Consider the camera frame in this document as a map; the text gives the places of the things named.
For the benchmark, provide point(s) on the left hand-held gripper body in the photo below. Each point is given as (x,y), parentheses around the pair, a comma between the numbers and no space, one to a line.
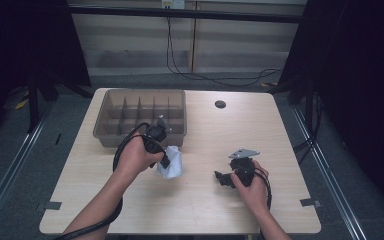
(155,133)

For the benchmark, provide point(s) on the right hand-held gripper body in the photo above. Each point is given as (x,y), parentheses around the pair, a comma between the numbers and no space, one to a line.
(245,168)

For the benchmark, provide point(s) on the clear plastic divided bin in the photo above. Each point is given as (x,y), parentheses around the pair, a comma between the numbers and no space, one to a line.
(130,110)

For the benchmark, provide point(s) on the person's right hand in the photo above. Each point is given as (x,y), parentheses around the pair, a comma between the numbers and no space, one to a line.
(256,195)

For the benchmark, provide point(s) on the person's left hand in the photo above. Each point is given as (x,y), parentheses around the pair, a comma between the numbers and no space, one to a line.
(133,160)

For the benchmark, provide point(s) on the dark round table grommet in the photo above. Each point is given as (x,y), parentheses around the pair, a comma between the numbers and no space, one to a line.
(220,104)

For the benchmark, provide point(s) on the grey tape strip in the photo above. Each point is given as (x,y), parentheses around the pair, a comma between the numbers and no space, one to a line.
(310,202)
(53,205)

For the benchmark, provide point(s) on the black metal stand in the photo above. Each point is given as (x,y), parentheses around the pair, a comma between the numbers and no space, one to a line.
(33,106)

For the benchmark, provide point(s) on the white power outlet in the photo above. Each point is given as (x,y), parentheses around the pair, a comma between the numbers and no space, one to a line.
(176,4)

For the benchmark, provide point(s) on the black horizontal bar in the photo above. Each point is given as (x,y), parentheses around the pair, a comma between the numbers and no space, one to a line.
(213,15)

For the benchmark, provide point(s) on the yellow floor object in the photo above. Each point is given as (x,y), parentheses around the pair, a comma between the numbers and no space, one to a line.
(21,104)

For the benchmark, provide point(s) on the dark curtain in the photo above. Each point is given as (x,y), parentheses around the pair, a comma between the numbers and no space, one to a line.
(20,40)
(363,83)

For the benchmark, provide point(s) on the metal floor rail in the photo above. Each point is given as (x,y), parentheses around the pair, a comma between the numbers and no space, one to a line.
(330,186)
(13,163)

